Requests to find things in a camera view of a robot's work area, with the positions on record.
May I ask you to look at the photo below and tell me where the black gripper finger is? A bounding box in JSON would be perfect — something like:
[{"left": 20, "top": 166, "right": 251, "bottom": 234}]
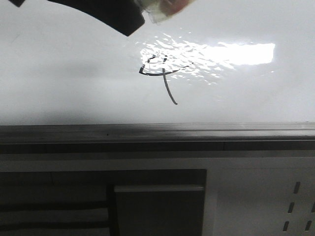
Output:
[{"left": 54, "top": 0, "right": 145, "bottom": 36}]

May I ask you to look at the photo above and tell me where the white whiteboard marker with tape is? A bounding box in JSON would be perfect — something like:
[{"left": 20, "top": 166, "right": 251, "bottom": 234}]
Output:
[{"left": 134, "top": 0, "right": 194, "bottom": 24}]

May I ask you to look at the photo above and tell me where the dark grey box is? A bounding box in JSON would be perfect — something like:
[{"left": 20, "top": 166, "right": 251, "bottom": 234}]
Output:
[{"left": 115, "top": 186, "right": 204, "bottom": 236}]

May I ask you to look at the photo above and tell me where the white glossy whiteboard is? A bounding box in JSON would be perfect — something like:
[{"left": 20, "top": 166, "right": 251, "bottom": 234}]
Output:
[{"left": 0, "top": 0, "right": 315, "bottom": 125}]

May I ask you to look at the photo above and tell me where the grey aluminium whiteboard frame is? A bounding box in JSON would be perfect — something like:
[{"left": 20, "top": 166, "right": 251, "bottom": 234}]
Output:
[{"left": 0, "top": 122, "right": 315, "bottom": 154}]

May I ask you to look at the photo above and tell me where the white perforated metal panel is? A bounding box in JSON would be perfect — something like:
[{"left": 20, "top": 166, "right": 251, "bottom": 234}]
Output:
[{"left": 0, "top": 150, "right": 315, "bottom": 236}]

